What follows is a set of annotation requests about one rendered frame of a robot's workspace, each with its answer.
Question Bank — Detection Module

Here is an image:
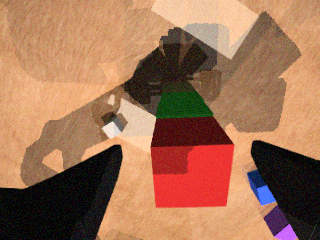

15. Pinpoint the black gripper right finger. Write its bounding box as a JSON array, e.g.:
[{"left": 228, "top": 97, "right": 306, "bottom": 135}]
[{"left": 251, "top": 140, "right": 320, "bottom": 240}]

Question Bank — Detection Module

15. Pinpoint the red block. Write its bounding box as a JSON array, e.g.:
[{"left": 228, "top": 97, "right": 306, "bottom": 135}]
[{"left": 150, "top": 117, "right": 235, "bottom": 207}]

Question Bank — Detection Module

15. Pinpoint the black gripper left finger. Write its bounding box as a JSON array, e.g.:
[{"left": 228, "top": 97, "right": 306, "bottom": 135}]
[{"left": 0, "top": 144, "right": 123, "bottom": 240}]

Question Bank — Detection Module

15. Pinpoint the green block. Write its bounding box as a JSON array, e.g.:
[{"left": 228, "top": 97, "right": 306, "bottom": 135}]
[
  {"left": 160, "top": 91, "right": 204, "bottom": 102},
  {"left": 156, "top": 100, "right": 214, "bottom": 119}
]

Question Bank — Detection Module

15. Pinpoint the small purple block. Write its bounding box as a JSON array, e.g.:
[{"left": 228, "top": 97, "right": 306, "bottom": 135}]
[{"left": 263, "top": 205, "right": 297, "bottom": 240}]

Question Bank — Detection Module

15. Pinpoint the blue block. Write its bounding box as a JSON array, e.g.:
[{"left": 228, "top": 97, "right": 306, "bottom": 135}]
[{"left": 247, "top": 169, "right": 276, "bottom": 206}]

